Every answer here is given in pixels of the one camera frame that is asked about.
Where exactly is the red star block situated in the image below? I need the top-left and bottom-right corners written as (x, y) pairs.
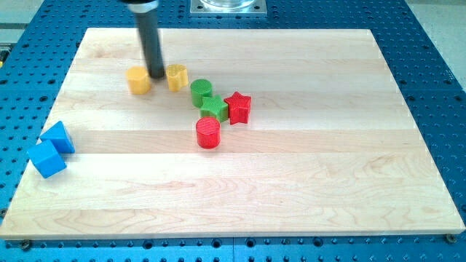
top-left (224, 92), bottom-right (252, 124)

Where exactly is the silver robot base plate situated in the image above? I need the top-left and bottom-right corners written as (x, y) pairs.
top-left (189, 0), bottom-right (267, 15)

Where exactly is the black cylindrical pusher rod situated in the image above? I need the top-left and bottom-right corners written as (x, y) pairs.
top-left (135, 9), bottom-right (165, 79)

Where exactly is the yellow hexagon block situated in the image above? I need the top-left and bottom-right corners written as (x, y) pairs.
top-left (125, 66), bottom-right (151, 95)

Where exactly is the silver rod collar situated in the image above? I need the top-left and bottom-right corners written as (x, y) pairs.
top-left (121, 0), bottom-right (159, 14)

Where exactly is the blue triangle block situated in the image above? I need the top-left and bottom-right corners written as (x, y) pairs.
top-left (39, 121), bottom-right (75, 154)

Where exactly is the yellow heart block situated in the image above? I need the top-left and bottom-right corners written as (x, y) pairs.
top-left (165, 64), bottom-right (189, 92)

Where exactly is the green cylinder block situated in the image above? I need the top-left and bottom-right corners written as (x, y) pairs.
top-left (190, 79), bottom-right (213, 108)

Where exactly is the light wooden board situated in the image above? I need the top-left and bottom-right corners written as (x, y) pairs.
top-left (1, 28), bottom-right (465, 239)

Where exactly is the blue cube block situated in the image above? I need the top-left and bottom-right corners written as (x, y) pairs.
top-left (27, 140), bottom-right (67, 179)

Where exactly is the green star block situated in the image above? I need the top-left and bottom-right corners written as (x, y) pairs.
top-left (200, 95), bottom-right (229, 122)

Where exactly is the red cylinder block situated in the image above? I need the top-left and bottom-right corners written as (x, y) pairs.
top-left (196, 116), bottom-right (221, 149)

